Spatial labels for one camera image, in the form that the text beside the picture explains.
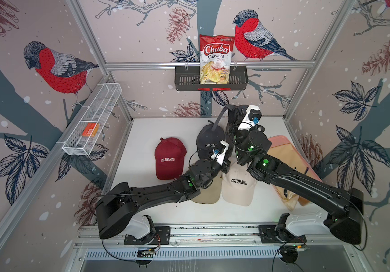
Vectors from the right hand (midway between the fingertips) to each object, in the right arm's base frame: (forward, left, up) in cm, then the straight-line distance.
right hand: (237, 111), depth 65 cm
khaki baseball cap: (-17, +9, -42) cm, 46 cm away
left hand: (-8, 0, -12) cm, 14 cm away
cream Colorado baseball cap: (-14, -5, -39) cm, 42 cm away
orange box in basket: (-4, +62, -8) cm, 62 cm away
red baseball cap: (+2, +33, -36) cm, 49 cm away
